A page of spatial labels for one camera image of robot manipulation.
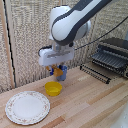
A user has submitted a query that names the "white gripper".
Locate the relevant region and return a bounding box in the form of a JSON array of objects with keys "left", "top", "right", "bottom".
[{"left": 37, "top": 44, "right": 76, "bottom": 76}]

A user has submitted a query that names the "black dish rack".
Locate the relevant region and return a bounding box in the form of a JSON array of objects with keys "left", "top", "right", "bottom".
[{"left": 89, "top": 37, "right": 128, "bottom": 80}]

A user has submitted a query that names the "blue cup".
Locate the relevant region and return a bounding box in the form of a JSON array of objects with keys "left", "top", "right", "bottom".
[{"left": 55, "top": 65, "right": 69, "bottom": 82}]

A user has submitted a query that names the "yellow bowl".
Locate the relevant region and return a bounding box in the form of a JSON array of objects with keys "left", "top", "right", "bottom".
[{"left": 44, "top": 81, "right": 63, "bottom": 97}]

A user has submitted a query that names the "white patterned plate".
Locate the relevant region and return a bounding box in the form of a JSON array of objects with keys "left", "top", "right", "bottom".
[{"left": 4, "top": 90, "right": 52, "bottom": 126}]

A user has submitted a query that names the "black wire oven rack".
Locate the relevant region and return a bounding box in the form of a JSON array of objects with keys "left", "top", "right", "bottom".
[{"left": 79, "top": 63, "right": 112, "bottom": 85}]

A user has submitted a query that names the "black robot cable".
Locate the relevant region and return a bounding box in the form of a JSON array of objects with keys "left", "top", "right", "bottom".
[{"left": 73, "top": 20, "right": 128, "bottom": 51}]

